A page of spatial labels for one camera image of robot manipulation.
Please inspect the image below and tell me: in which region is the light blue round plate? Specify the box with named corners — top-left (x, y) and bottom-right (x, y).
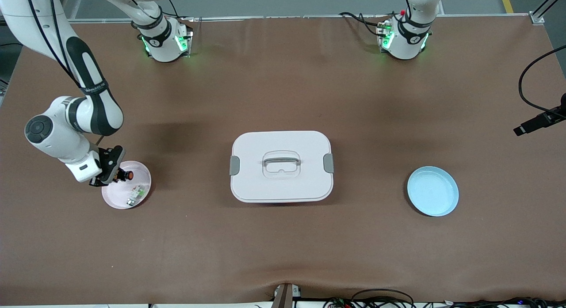
top-left (407, 166), bottom-right (459, 217)

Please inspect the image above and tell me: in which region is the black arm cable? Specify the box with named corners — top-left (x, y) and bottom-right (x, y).
top-left (24, 0), bottom-right (82, 88)
top-left (518, 45), bottom-right (566, 114)

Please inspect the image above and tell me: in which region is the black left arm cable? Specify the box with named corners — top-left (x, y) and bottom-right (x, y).
top-left (518, 45), bottom-right (566, 114)

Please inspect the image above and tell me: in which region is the grey box lid handle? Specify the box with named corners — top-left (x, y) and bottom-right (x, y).
top-left (263, 152), bottom-right (302, 168)

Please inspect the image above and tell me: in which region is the green and white switch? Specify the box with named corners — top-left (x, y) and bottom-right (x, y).
top-left (126, 183), bottom-right (149, 208)

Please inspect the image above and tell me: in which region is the black left base cable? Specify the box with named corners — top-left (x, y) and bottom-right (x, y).
top-left (339, 11), bottom-right (392, 37)

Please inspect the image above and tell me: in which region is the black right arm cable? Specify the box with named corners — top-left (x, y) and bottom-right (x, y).
top-left (24, 0), bottom-right (82, 88)

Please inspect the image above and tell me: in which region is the aluminium frame post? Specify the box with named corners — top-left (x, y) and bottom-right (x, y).
top-left (530, 0), bottom-right (566, 25)

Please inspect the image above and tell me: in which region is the metal table edge rail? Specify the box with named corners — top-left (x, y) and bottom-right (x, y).
top-left (66, 15), bottom-right (538, 22)

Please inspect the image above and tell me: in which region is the black right base cable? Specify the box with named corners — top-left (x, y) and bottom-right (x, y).
top-left (164, 0), bottom-right (194, 22)

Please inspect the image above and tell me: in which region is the looped black cable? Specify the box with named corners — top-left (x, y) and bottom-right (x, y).
top-left (352, 289), bottom-right (415, 308)

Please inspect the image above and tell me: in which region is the brown table mat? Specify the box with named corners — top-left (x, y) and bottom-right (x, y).
top-left (0, 14), bottom-right (566, 305)

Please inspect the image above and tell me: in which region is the metal table edge bracket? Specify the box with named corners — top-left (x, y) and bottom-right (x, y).
top-left (271, 283), bottom-right (302, 308)

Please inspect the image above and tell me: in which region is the black cable bundle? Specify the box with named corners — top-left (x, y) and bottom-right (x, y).
top-left (323, 297), bottom-right (566, 308)

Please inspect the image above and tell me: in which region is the white lidded storage box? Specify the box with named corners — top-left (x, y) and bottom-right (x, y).
top-left (229, 130), bottom-right (335, 204)

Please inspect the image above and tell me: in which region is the pink round plate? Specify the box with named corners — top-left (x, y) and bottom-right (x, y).
top-left (101, 160), bottom-right (152, 210)

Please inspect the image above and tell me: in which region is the black base cable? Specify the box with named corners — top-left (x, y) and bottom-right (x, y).
top-left (164, 0), bottom-right (194, 22)
top-left (339, 11), bottom-right (392, 37)

